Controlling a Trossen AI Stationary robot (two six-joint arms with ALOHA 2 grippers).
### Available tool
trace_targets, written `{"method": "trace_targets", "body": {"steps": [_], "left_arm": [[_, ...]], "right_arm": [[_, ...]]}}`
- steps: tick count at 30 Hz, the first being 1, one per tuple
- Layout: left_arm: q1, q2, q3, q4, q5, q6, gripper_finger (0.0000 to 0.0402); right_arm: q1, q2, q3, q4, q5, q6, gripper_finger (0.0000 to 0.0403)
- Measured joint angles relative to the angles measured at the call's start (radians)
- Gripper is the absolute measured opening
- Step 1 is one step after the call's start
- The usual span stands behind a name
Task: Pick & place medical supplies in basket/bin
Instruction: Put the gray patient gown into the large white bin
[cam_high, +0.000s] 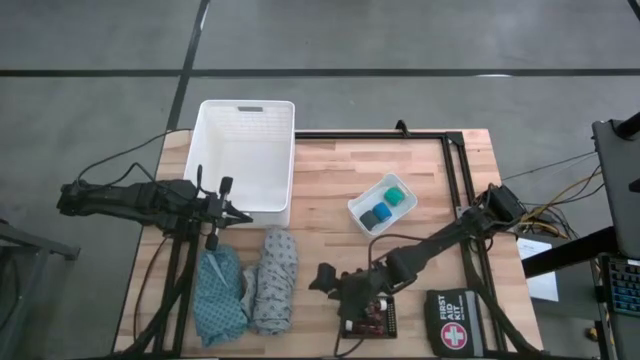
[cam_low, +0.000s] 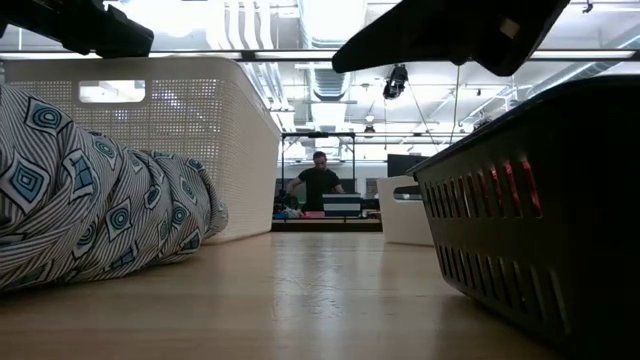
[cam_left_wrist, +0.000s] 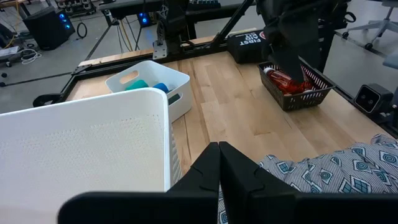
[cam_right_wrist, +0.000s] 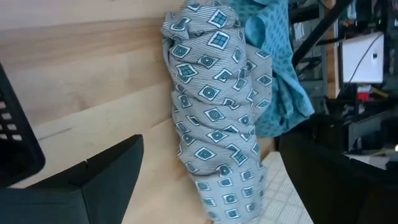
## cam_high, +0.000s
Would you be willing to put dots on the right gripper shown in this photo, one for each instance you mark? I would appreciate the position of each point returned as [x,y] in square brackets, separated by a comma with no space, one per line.
[357,295]

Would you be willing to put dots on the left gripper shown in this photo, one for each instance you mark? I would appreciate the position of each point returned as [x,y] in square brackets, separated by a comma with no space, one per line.
[205,215]

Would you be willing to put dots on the dark green cube block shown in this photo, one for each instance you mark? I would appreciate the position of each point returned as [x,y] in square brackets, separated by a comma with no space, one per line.
[369,220]

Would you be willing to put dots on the grey patterned cloth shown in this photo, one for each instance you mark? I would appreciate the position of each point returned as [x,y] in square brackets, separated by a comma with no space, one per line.
[275,285]

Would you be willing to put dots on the blue cube block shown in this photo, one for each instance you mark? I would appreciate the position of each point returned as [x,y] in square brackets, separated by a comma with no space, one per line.
[382,212]

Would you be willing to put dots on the teal patterned cloth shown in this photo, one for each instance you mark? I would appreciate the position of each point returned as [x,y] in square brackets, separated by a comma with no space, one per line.
[217,305]

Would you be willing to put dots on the green bandage roll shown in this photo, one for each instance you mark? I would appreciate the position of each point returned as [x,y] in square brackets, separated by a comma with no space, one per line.
[394,196]

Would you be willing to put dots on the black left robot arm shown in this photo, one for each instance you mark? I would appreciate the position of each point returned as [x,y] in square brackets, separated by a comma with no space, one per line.
[130,202]

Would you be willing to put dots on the black slotted plastic basket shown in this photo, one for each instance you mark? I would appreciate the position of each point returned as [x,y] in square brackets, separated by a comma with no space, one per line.
[392,322]

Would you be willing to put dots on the large white perforated basket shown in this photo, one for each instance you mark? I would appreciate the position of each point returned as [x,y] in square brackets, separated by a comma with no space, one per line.
[250,170]

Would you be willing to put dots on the small white plastic bin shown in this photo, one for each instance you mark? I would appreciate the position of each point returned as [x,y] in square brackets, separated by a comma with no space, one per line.
[360,205]

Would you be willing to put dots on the black first aid kit pouch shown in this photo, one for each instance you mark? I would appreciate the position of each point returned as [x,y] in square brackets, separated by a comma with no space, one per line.
[452,320]

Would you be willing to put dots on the white paper sheet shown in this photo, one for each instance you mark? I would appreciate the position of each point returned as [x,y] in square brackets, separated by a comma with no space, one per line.
[542,287]

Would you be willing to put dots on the black desk bar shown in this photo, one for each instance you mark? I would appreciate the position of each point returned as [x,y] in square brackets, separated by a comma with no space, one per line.
[570,252]

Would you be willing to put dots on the black keyboard blue keys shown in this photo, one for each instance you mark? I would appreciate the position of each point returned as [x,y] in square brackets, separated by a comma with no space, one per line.
[625,285]

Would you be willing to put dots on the grey laptop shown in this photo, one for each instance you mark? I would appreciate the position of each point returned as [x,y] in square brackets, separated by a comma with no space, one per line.
[620,190]

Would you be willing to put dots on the grey metal cart frame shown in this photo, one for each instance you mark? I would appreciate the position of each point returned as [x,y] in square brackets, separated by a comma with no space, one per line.
[30,245]

